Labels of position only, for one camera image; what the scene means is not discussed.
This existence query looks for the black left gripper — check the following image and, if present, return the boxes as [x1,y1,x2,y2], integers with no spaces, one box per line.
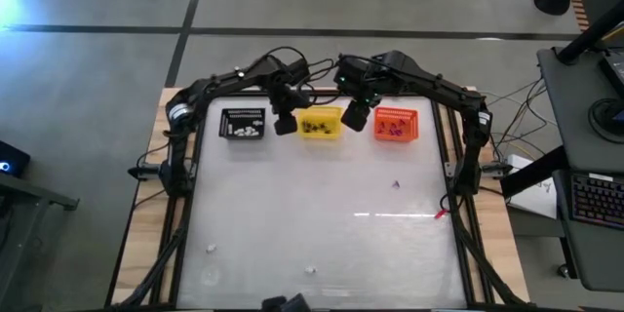
[266,57,314,137]

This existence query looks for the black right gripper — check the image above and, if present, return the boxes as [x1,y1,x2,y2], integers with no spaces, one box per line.
[334,53,387,134]

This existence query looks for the yellow plastic basket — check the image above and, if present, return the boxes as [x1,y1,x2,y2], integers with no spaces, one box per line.
[296,105,344,140]

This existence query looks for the orange plastic basket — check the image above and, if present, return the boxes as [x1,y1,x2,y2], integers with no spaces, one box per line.
[373,105,420,143]

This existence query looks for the black plastic basket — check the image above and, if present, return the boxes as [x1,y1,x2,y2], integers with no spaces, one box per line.
[217,106,267,141]

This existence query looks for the small black adapter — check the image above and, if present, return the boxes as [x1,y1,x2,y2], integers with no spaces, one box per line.
[485,162,513,176]

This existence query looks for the black desk support bar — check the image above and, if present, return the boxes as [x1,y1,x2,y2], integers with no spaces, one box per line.
[500,145,569,200]

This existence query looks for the white box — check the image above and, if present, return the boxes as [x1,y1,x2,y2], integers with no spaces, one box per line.
[506,154,558,219]

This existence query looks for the black bulky object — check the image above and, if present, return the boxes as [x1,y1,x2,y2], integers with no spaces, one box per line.
[260,293,313,312]

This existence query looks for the grey desk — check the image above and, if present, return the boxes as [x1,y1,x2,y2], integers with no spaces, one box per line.
[537,46,624,293]

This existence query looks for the black round monitor base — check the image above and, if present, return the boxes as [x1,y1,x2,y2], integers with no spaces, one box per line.
[588,97,624,145]

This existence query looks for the black backlit keyboard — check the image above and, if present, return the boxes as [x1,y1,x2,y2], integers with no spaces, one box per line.
[569,173,624,231]

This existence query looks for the grey side table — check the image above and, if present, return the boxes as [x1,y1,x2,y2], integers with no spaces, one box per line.
[0,173,81,312]

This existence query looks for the black device blue light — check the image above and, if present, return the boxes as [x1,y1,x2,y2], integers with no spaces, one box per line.
[0,139,31,179]

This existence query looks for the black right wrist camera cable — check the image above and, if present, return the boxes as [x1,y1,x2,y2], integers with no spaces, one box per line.
[306,57,343,106]

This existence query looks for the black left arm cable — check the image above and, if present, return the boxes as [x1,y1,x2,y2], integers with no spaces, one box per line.
[265,46,313,67]

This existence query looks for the black floor cable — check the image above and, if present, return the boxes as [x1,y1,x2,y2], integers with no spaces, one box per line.
[487,90,537,162]
[491,77,557,157]

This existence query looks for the black aluminium table frame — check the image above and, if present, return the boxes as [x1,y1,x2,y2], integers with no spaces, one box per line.
[104,86,532,311]

